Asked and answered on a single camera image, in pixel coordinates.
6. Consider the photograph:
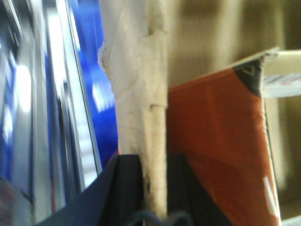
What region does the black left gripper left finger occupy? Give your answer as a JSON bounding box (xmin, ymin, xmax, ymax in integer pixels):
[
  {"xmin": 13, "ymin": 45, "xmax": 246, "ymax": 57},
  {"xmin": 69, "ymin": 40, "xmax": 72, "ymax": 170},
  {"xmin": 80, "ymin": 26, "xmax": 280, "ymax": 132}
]
[{"xmin": 40, "ymin": 154, "xmax": 143, "ymax": 226}]

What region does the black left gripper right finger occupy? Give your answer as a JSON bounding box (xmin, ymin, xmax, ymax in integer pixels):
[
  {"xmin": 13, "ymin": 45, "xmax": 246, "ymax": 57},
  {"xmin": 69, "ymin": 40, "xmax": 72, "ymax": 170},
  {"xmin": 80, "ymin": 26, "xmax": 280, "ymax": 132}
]
[{"xmin": 167, "ymin": 153, "xmax": 230, "ymax": 226}]

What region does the cardboard box red print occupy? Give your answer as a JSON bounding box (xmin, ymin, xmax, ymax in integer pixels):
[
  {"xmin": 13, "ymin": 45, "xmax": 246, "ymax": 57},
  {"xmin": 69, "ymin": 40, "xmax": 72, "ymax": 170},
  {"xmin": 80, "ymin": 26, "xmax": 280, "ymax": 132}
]
[{"xmin": 99, "ymin": 0, "xmax": 301, "ymax": 220}]

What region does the blue plastic crate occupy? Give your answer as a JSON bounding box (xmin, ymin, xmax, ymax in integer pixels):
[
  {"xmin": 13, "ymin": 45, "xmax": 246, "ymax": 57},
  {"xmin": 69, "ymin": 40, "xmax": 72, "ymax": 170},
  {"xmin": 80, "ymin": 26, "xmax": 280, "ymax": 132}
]
[{"xmin": 69, "ymin": 0, "xmax": 118, "ymax": 167}]

